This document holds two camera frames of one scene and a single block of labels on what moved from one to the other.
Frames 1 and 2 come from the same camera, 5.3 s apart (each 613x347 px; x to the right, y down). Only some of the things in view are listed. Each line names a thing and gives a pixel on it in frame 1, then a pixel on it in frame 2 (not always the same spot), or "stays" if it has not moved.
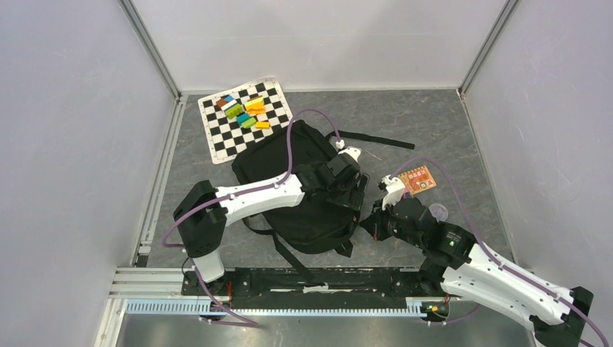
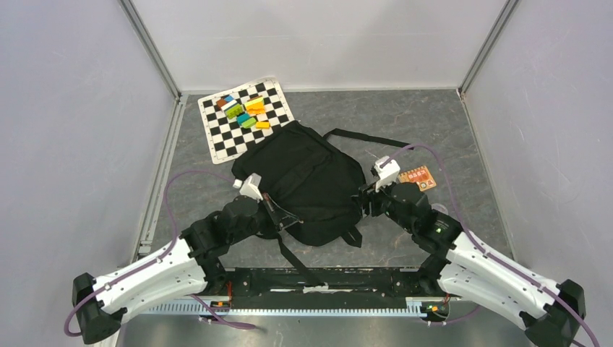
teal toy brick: [242, 118] stays
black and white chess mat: [228, 139] stays
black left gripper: [353, 199] -> [278, 217]
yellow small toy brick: [262, 125] stays
